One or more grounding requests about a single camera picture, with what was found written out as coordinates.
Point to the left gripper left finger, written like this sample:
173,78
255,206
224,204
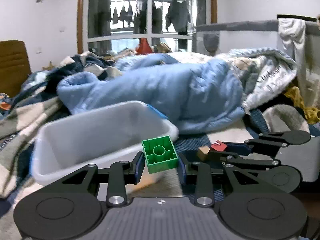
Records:
121,174

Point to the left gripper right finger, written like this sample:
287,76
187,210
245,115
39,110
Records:
196,181

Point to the white hanging towel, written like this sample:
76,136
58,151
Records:
292,33

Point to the blue white plaid blanket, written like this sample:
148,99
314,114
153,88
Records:
37,104

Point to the red wooden cube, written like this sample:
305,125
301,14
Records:
218,146

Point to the natural wooden cube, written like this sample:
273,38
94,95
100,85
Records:
203,152

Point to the light blue quilted duvet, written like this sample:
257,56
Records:
83,92

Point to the green square toy brick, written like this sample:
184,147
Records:
160,154

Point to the white printed quilt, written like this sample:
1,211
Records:
262,72

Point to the colourful patterned pillow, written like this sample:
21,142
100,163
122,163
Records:
5,102

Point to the grey white fleece blanket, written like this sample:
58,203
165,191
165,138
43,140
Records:
282,118

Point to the yellow cloth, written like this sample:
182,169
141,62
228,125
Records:
311,113

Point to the white plastic storage bin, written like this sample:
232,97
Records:
102,136

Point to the brown wooden headboard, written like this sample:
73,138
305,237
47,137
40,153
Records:
14,68

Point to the grey padded bed rail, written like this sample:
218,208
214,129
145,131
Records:
218,38

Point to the window with white frame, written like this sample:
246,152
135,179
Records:
112,25

